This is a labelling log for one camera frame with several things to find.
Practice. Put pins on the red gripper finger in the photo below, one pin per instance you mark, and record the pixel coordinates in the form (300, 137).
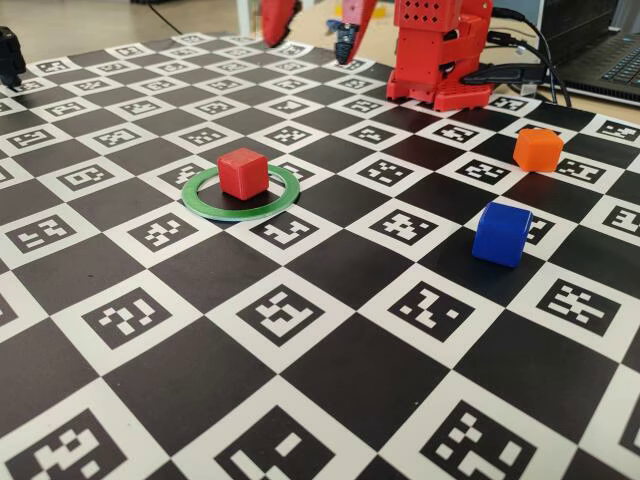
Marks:
(277, 20)

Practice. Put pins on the red gripper finger with black pad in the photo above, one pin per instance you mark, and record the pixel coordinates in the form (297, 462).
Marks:
(357, 12)

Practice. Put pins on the red cube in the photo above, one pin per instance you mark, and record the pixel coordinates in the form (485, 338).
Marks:
(242, 175)

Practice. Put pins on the orange cube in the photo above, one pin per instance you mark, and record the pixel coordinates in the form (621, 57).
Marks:
(537, 150)

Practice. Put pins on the blue cube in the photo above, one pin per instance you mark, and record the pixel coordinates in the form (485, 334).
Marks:
(500, 235)

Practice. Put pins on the red robot arm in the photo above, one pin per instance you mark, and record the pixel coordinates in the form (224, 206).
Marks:
(425, 50)

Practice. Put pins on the thick black power plug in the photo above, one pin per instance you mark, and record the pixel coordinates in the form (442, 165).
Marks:
(505, 75)

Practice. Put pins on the small white adapter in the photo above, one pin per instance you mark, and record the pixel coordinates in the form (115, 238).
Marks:
(528, 90)

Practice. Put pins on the black laptop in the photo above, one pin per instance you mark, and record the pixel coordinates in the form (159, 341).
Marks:
(600, 60)

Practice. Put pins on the black clamp device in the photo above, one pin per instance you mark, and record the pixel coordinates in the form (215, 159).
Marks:
(11, 55)

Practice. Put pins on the black white marker mat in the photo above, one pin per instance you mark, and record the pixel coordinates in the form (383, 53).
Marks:
(350, 360)

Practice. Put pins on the white post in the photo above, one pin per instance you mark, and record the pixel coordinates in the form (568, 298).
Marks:
(244, 15)

